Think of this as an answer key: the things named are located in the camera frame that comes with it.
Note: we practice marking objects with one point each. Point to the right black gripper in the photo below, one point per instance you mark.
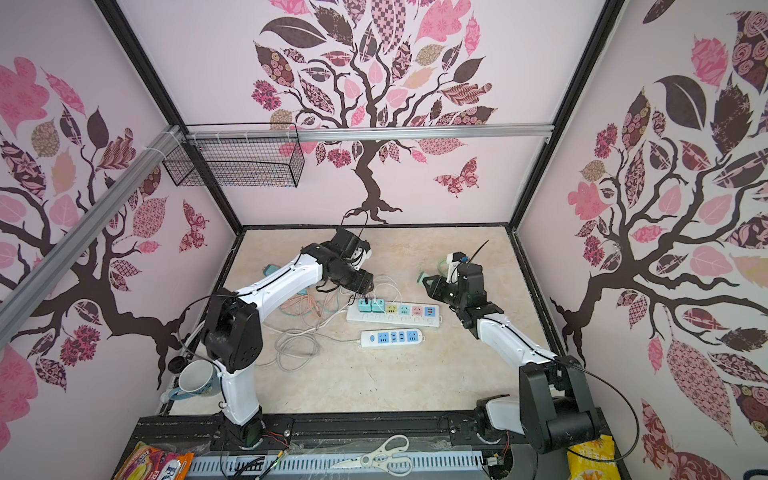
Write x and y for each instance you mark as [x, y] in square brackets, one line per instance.
[439, 285]

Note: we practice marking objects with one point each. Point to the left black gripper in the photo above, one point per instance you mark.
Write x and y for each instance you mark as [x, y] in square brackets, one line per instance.
[361, 283]

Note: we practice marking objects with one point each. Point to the green charger plug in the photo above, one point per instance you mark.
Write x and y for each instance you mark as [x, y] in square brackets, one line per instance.
[423, 277]

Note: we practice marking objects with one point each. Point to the teal charger plug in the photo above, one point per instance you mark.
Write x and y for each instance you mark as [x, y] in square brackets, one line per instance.
[378, 306]
[364, 305]

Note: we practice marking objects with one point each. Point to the long multicolour power strip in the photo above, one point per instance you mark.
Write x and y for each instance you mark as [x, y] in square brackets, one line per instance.
[399, 313]

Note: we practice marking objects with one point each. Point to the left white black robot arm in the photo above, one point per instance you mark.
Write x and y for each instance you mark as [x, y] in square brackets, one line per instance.
[232, 332]

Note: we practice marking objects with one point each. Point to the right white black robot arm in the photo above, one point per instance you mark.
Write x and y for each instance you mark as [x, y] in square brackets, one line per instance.
[553, 408]

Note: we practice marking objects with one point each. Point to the small blue-socket power strip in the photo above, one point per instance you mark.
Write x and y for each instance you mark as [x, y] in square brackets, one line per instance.
[391, 338]

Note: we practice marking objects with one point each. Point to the white mug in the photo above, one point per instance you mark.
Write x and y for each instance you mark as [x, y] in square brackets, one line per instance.
[198, 379]

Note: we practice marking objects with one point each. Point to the yellow snack bag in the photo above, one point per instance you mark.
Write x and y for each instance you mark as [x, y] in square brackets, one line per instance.
[593, 460]

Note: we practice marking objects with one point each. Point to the red yellow snack packet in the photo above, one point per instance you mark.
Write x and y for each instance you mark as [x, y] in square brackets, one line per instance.
[147, 462]

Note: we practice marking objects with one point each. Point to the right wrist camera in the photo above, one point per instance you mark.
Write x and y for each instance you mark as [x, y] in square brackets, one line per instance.
[454, 260]

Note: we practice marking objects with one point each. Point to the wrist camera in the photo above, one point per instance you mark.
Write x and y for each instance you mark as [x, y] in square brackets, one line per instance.
[454, 260]
[350, 247]

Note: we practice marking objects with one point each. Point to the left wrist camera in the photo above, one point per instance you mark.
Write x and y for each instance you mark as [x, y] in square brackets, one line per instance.
[350, 247]

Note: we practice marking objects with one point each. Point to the black wire basket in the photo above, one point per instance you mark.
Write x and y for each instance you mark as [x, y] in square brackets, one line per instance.
[252, 154]

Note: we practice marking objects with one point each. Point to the black mounting rail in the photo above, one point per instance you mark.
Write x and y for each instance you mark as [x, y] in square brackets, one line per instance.
[458, 427]

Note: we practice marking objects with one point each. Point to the white slotted cable duct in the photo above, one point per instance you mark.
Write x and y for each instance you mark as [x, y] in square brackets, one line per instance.
[316, 466]

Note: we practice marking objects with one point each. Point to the white handled scissors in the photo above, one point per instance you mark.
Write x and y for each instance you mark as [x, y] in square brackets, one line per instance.
[390, 457]

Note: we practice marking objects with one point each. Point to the aluminium frame bar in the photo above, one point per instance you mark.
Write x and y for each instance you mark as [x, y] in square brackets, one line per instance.
[19, 306]

